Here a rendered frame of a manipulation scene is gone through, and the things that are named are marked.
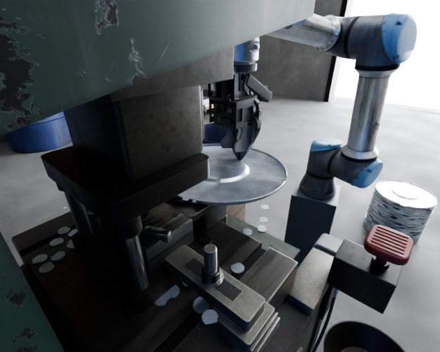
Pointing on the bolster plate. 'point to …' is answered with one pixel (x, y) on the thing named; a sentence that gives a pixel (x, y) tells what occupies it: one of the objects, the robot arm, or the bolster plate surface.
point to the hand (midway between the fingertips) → (241, 154)
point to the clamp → (226, 299)
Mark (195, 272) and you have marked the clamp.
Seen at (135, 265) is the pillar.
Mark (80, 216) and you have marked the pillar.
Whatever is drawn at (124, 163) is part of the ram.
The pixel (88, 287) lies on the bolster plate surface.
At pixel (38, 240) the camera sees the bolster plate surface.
